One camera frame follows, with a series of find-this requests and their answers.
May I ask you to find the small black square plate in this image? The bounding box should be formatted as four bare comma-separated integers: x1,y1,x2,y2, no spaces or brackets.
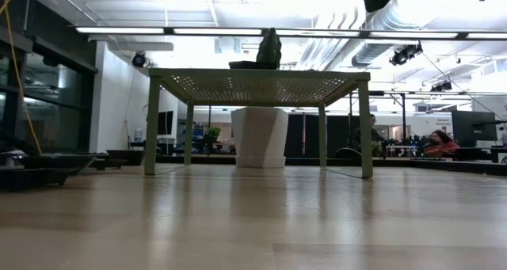
87,158,128,171
0,165,73,193

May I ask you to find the silver ventilation duct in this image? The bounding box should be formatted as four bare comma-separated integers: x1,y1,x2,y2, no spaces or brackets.
324,0,436,67

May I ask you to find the green cactus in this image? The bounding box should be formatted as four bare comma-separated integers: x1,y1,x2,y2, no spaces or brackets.
255,27,283,67

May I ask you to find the black computer monitor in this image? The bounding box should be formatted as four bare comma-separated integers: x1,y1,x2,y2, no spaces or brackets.
157,110,174,136
451,109,498,142

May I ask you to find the green perforated metal stand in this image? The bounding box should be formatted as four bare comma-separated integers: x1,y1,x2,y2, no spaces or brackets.
143,67,374,180

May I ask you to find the person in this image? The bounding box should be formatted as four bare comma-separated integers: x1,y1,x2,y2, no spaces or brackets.
422,129,461,158
353,113,386,146

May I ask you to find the black window frame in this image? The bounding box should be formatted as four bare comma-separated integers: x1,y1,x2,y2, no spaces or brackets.
0,24,100,154

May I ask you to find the black wavy square plate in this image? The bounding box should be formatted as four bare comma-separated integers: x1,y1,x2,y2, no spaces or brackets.
105,149,147,167
228,60,280,70

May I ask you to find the black partition panel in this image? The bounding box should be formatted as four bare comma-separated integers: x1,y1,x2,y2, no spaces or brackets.
284,113,364,152

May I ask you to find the black pot stack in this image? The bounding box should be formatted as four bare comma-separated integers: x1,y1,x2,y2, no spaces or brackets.
11,154,97,175

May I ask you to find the yellow cable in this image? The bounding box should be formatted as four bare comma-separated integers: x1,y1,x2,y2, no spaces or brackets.
0,0,44,154

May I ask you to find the black ceiling camera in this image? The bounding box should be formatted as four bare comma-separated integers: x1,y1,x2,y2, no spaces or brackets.
390,41,424,67

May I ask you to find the white hexagonal plant pot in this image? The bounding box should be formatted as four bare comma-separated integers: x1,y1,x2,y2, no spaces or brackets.
231,106,289,169

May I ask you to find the long ceiling light strip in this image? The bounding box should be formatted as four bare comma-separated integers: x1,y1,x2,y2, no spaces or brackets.
74,25,507,41

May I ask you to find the round black wall speaker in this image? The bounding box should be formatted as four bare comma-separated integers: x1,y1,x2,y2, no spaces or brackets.
132,51,148,69

